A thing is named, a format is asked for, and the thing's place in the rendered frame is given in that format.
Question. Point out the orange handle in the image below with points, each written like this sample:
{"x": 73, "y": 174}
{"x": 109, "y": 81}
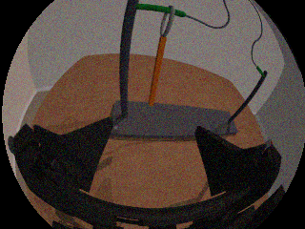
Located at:
{"x": 160, "y": 51}

